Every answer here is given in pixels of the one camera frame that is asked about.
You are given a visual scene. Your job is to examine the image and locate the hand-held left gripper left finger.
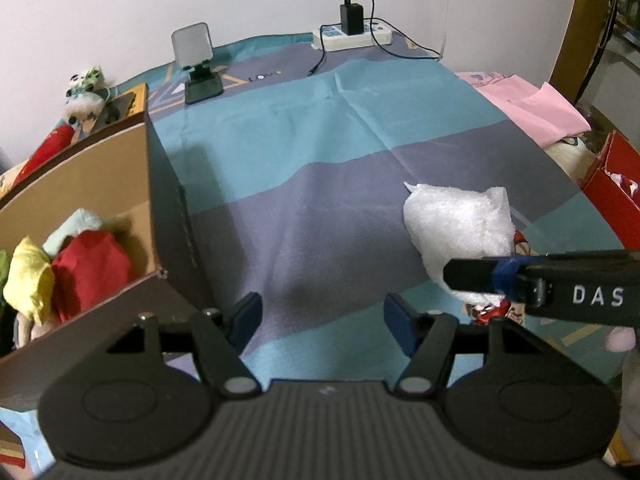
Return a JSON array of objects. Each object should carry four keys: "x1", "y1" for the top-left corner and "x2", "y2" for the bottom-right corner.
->
[{"x1": 107, "y1": 292, "x2": 264, "y2": 398}]

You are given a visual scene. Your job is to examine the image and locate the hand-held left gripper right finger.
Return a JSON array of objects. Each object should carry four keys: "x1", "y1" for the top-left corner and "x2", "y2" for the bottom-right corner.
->
[{"x1": 384, "y1": 292, "x2": 543, "y2": 396}]

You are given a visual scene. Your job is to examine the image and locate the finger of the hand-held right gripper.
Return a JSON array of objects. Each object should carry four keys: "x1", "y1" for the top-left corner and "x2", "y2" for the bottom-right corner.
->
[{"x1": 442, "y1": 255, "x2": 551, "y2": 306}]

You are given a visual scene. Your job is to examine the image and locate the white fluffy towel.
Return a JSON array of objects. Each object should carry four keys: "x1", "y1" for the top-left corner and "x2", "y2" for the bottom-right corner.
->
[{"x1": 402, "y1": 181, "x2": 518, "y2": 306}]

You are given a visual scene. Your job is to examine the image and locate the cardboard box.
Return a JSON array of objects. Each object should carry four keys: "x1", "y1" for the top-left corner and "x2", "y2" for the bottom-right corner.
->
[{"x1": 0, "y1": 110, "x2": 223, "y2": 411}]

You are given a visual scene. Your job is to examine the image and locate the yellow towel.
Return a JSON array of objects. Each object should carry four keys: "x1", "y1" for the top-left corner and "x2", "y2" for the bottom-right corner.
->
[{"x1": 2, "y1": 236, "x2": 55, "y2": 325}]

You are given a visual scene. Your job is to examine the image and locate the person's right hand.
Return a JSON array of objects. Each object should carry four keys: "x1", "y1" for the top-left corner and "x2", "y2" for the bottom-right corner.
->
[{"x1": 604, "y1": 326, "x2": 640, "y2": 356}]

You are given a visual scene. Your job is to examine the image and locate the red box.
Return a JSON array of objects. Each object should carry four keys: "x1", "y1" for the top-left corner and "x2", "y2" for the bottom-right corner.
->
[{"x1": 580, "y1": 130, "x2": 640, "y2": 251}]

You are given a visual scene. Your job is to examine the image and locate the white plush pillow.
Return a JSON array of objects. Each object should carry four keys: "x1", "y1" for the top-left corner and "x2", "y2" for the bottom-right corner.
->
[{"x1": 545, "y1": 135, "x2": 601, "y2": 191}]

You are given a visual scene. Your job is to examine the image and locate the red cloth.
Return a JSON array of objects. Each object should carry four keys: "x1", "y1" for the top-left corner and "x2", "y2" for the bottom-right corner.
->
[{"x1": 50, "y1": 230, "x2": 136, "y2": 323}]

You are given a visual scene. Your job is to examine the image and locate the striped blue grey bedsheet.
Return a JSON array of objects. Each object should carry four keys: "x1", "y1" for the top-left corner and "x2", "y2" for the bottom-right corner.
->
[{"x1": 0, "y1": 32, "x2": 626, "y2": 480}]

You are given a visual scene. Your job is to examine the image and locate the pink cloth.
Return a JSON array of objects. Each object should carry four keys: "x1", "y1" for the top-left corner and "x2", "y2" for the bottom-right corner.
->
[{"x1": 455, "y1": 71, "x2": 591, "y2": 148}]

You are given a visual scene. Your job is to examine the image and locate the mint green cloth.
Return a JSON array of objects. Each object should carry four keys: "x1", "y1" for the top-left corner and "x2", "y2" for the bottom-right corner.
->
[{"x1": 42, "y1": 208, "x2": 103, "y2": 256}]

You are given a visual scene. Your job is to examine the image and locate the phone stand with mirror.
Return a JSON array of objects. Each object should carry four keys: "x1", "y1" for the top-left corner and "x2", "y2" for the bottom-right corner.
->
[{"x1": 171, "y1": 22, "x2": 225, "y2": 106}]

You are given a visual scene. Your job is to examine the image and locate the yellow box with dark panel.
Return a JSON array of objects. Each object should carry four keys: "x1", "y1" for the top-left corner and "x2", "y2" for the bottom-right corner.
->
[{"x1": 92, "y1": 82, "x2": 149, "y2": 133}]

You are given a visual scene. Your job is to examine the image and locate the red plush toy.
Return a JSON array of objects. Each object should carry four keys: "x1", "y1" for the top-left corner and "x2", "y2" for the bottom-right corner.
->
[{"x1": 10, "y1": 122, "x2": 78, "y2": 188}]

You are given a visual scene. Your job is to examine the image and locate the white power strip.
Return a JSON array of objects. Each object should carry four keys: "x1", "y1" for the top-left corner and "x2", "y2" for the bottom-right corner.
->
[{"x1": 312, "y1": 21, "x2": 393, "y2": 52}]

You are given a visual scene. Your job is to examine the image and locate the panda plush toy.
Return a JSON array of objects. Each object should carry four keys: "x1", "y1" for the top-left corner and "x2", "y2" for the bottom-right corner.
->
[{"x1": 64, "y1": 65, "x2": 108, "y2": 123}]

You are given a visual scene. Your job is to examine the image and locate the black charger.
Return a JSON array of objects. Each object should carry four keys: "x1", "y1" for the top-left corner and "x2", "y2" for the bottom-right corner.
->
[{"x1": 340, "y1": 2, "x2": 365, "y2": 37}]

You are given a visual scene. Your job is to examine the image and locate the black charger cable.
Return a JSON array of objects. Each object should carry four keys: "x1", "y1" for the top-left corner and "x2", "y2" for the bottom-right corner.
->
[{"x1": 344, "y1": 0, "x2": 443, "y2": 62}]

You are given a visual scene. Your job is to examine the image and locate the wooden post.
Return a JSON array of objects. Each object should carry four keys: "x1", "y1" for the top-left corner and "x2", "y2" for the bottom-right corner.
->
[{"x1": 549, "y1": 0, "x2": 623, "y2": 106}]

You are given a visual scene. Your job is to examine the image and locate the thin black cable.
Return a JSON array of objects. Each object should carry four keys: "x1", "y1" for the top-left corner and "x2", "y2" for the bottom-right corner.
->
[{"x1": 307, "y1": 24, "x2": 328, "y2": 77}]

